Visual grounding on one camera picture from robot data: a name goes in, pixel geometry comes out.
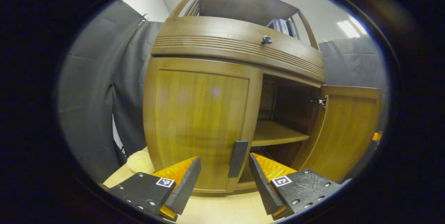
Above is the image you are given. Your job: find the black door handle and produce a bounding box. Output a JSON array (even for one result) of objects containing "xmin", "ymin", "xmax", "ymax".
[{"xmin": 228, "ymin": 141, "xmax": 249, "ymax": 179}]

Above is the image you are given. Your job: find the dark spine book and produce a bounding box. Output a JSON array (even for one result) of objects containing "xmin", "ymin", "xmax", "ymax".
[{"xmin": 287, "ymin": 19, "xmax": 299, "ymax": 40}]

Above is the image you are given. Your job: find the ceiling light panel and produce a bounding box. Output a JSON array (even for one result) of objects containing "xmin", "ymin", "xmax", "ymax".
[{"xmin": 337, "ymin": 20, "xmax": 360, "ymax": 38}]

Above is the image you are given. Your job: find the wooden double-door shoe cabinet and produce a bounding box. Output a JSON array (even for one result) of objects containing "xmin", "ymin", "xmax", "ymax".
[{"xmin": 143, "ymin": 0, "xmax": 383, "ymax": 194}]

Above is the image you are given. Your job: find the wooden inner shelf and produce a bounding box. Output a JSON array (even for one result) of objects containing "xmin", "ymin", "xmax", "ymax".
[{"xmin": 251, "ymin": 120, "xmax": 310, "ymax": 147}]

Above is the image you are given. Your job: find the wooden cabinet door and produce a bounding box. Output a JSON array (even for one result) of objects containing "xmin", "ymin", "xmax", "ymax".
[
  {"xmin": 143, "ymin": 57, "xmax": 264, "ymax": 193},
  {"xmin": 292, "ymin": 85, "xmax": 383, "ymax": 183}
]

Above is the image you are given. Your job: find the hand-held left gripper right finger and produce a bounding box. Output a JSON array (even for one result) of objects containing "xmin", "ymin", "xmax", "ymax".
[{"xmin": 249, "ymin": 153, "xmax": 343, "ymax": 221}]

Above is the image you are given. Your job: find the metal door hinge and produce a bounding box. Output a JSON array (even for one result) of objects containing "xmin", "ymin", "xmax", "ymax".
[{"xmin": 310, "ymin": 96, "xmax": 328, "ymax": 109}]

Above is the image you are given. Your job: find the black backdrop cloth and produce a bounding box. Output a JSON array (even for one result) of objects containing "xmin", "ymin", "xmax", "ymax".
[{"xmin": 57, "ymin": 0, "xmax": 388, "ymax": 183}]

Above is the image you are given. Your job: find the grey spine book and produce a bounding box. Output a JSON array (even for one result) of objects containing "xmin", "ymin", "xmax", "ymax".
[{"xmin": 278, "ymin": 18, "xmax": 290, "ymax": 35}]

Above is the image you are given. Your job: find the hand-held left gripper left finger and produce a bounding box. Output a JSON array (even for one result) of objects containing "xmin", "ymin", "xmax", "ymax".
[{"xmin": 108, "ymin": 157, "xmax": 202, "ymax": 222}]

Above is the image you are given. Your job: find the wooden cabinet drawer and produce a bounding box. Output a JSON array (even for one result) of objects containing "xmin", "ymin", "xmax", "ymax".
[{"xmin": 151, "ymin": 16, "xmax": 326, "ymax": 87}]

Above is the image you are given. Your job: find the cream plush toy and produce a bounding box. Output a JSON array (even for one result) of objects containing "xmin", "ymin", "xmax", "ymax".
[{"xmin": 126, "ymin": 150, "xmax": 156, "ymax": 175}]

